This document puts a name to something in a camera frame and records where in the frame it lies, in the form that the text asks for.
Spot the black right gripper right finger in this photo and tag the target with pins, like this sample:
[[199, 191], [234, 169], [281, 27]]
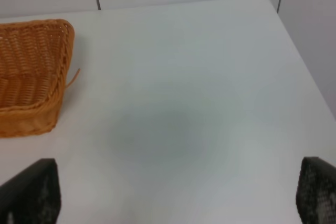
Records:
[[315, 196]]

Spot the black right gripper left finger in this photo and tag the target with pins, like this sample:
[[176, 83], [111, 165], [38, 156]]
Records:
[[33, 195]]

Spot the orange woven basket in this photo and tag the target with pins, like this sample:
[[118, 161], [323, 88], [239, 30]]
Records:
[[35, 59]]

